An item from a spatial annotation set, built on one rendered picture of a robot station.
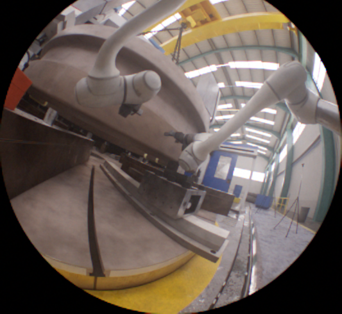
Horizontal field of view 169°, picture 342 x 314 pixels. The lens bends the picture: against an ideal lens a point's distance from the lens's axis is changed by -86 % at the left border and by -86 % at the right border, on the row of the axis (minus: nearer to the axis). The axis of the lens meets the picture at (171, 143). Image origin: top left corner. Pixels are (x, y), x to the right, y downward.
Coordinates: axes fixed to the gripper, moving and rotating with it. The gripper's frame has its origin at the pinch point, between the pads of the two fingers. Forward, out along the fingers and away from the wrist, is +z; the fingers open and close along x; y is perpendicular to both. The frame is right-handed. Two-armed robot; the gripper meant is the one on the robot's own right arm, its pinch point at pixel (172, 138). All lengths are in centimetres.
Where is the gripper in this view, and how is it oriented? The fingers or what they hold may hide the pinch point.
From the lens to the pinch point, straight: 88.6
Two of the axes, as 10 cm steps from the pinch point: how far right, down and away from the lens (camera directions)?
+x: -6.2, -4.0, -6.8
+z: -7.0, -1.1, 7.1
